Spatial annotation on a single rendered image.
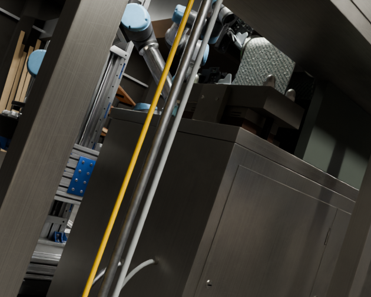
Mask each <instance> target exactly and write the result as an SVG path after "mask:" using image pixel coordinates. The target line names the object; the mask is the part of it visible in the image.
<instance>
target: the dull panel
mask: <svg viewBox="0 0 371 297"><path fill-rule="evenodd" d="M293 155H294V156H296V157H298V158H300V159H301V160H303V161H305V162H307V163H309V164H311V165H312V166H315V167H317V168H318V169H320V170H322V171H324V172H326V173H327V174H329V175H331V176H333V177H335V178H337V179H339V180H341V181H342V182H344V183H346V184H348V185H350V186H352V187H354V188H355V189H358V190H360V187H361V183H362V180H363V177H364V175H365V171H366V167H367V164H368V161H369V158H370V155H371V115H369V114H368V113H367V112H365V110H364V109H362V108H361V107H359V106H358V105H357V104H356V103H355V102H354V101H352V100H351V99H350V98H349V97H348V96H347V95H345V94H344V93H343V92H341V91H340V90H339V89H338V88H337V87H335V86H334V85H333V84H332V83H331V82H330V81H318V82H317V85H316V88H315V91H314V94H313V97H312V100H311V103H310V106H309V109H308V112H307V115H306V118H305V121H304V124H303V127H302V130H301V133H300V136H299V139H298V142H297V145H296V148H295V151H294V154H293Z"/></svg>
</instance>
